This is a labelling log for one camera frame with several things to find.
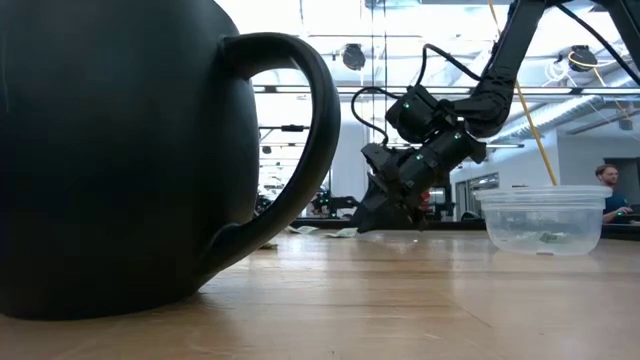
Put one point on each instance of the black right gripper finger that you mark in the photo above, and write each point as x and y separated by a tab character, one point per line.
412	215
377	210

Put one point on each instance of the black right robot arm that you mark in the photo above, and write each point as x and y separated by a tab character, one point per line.
510	50

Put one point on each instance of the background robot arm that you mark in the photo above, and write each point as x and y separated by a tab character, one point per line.
332	202

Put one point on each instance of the round clear plastic bowl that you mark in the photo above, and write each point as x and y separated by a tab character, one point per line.
545	200

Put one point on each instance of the person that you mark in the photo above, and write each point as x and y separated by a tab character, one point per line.
612	195

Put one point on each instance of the black aluminium table frame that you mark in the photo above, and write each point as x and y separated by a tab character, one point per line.
450	225

